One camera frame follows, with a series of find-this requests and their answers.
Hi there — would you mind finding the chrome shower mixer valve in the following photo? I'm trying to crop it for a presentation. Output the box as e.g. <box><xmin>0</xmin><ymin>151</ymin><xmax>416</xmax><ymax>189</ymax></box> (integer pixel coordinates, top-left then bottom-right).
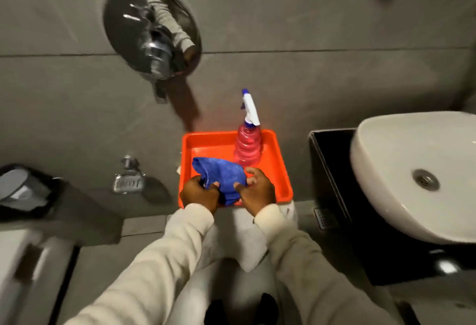
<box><xmin>102</xmin><ymin>0</ymin><xmax>203</xmax><ymax>104</ymax></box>

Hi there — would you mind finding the blue microfibre cloth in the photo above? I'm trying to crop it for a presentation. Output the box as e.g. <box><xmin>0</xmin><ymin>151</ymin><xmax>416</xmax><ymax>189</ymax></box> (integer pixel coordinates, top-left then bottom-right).
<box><xmin>191</xmin><ymin>157</ymin><xmax>248</xmax><ymax>207</ymax></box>

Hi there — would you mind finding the orange plastic tray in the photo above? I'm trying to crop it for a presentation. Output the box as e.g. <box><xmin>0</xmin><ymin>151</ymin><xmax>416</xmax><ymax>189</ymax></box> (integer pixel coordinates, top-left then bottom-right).
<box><xmin>178</xmin><ymin>129</ymin><xmax>294</xmax><ymax>209</ymax></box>

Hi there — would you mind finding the person's right hand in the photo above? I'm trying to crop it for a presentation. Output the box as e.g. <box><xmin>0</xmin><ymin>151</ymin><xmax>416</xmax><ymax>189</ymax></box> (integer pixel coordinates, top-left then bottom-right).
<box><xmin>234</xmin><ymin>167</ymin><xmax>277</xmax><ymax>218</ymax></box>

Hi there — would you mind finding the chrome soap dish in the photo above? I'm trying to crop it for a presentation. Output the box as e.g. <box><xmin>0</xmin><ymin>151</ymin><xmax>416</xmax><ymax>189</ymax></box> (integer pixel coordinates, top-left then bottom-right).
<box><xmin>112</xmin><ymin>155</ymin><xmax>146</xmax><ymax>194</ymax></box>

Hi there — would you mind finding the white ceramic sink basin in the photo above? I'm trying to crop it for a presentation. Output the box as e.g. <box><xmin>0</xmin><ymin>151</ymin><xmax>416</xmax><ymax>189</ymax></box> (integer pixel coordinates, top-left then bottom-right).
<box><xmin>350</xmin><ymin>111</ymin><xmax>476</xmax><ymax>246</ymax></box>

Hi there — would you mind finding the person's right forearm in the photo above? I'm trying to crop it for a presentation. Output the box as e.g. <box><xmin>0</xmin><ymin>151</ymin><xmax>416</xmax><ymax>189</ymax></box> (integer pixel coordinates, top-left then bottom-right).
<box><xmin>254</xmin><ymin>204</ymin><xmax>401</xmax><ymax>325</ymax></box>

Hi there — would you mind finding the black toilet paper holder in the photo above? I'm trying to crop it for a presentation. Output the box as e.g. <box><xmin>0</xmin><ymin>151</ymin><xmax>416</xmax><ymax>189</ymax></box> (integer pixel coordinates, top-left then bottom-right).
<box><xmin>0</xmin><ymin>164</ymin><xmax>64</xmax><ymax>222</ymax></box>

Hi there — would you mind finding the person's left forearm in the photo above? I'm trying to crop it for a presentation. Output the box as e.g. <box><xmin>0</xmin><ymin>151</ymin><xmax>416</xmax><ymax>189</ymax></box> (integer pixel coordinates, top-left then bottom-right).
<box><xmin>63</xmin><ymin>203</ymin><xmax>215</xmax><ymax>325</ymax></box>

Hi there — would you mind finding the chrome sink drain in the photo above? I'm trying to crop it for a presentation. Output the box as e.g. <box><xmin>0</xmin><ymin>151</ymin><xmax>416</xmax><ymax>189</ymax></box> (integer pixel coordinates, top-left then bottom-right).
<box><xmin>412</xmin><ymin>169</ymin><xmax>441</xmax><ymax>192</ymax></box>

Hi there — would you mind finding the pink spray bottle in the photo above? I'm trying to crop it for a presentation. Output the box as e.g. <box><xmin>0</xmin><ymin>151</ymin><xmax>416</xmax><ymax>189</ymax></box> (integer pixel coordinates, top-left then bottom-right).
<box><xmin>234</xmin><ymin>88</ymin><xmax>263</xmax><ymax>168</ymax></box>

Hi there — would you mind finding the metal floor drain grate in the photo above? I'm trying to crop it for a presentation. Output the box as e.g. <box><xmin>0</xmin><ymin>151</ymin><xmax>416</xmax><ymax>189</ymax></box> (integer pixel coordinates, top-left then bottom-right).
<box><xmin>313</xmin><ymin>207</ymin><xmax>339</xmax><ymax>230</ymax></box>

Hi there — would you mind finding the black vanity counter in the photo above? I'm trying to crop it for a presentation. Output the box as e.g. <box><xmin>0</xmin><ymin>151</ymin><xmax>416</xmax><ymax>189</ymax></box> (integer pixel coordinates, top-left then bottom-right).
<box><xmin>308</xmin><ymin>128</ymin><xmax>476</xmax><ymax>287</ymax></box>

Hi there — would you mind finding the person's left hand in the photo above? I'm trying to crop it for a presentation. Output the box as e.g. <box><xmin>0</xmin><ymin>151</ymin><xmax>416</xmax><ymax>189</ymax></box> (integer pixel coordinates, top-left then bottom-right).
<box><xmin>179</xmin><ymin>175</ymin><xmax>221</xmax><ymax>215</ymax></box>

